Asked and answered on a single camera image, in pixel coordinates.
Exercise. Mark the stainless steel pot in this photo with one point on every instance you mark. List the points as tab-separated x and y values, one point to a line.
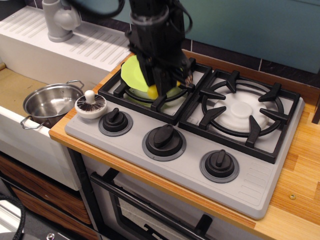
47	105

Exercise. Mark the black right burner grate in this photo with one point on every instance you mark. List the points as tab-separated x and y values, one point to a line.
266	145

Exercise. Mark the black burner grate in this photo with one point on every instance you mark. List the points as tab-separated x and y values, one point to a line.
166	109
266	145

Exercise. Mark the lime green plate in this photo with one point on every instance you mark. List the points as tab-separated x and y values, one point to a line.
132	75

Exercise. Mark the grey toy faucet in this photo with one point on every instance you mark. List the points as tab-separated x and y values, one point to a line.
60	22

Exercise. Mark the black stove knob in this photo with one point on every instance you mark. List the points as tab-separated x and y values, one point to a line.
219	166
115	123
164	143

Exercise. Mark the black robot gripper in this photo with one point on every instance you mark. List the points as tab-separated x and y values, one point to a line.
157	40

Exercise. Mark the white toy mushroom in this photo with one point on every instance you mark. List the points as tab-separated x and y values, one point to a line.
90	105

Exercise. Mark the white toy sink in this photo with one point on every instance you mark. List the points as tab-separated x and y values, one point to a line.
31	61

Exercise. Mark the toy oven door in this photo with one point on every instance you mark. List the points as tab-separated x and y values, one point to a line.
149	214

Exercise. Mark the black left stove knob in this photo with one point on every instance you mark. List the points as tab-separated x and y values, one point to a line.
115	123

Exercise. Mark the black middle stove knob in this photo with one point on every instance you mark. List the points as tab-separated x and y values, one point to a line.
164	143

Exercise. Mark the white right burner disc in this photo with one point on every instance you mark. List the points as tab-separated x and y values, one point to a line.
239	107

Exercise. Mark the black left burner grate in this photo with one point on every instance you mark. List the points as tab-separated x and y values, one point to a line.
166	109

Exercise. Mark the wooden drawer fronts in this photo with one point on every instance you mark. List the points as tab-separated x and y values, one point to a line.
47	198

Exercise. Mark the grey toy stove top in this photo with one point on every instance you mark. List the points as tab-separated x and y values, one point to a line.
250	193

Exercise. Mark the black right stove knob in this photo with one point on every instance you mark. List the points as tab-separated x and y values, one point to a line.
219	166

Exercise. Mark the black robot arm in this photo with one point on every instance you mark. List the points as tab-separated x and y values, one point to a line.
163	7

